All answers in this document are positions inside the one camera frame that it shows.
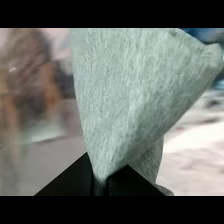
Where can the grey garment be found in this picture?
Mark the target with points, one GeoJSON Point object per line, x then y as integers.
{"type": "Point", "coordinates": [133, 93]}

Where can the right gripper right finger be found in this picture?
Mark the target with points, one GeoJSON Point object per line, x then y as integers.
{"type": "Point", "coordinates": [130, 183]}

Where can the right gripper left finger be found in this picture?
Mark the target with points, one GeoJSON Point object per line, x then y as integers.
{"type": "Point", "coordinates": [75, 181]}

